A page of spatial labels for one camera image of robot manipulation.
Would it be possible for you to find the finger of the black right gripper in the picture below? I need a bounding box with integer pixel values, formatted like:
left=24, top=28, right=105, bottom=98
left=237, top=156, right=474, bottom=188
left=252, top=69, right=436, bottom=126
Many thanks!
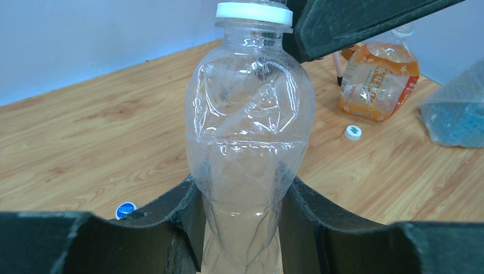
left=283, top=0, right=460, bottom=63

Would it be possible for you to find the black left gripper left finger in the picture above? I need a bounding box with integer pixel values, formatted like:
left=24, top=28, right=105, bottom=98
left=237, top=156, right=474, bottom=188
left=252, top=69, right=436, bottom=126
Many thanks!
left=1, top=177, right=205, bottom=273

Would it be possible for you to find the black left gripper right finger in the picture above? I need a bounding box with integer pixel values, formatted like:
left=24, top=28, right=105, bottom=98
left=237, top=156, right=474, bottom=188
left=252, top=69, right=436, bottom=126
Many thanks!
left=279, top=178, right=483, bottom=273

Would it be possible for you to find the white blue bottle cap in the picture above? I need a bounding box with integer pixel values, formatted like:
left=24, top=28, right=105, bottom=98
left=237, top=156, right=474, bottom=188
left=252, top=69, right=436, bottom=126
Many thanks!
left=115, top=202, right=138, bottom=220

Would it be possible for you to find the orange label plastic bottle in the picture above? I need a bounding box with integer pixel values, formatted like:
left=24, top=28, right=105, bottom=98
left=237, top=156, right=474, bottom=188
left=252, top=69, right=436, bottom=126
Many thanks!
left=340, top=23, right=420, bottom=123

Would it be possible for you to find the clear bottle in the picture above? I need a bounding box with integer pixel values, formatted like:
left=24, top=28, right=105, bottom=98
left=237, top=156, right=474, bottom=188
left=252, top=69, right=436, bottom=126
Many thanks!
left=184, top=1, right=315, bottom=273

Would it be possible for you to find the pink music stand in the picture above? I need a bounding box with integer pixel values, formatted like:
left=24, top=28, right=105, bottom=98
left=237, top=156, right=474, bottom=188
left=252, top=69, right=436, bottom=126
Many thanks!
left=332, top=51, right=344, bottom=86

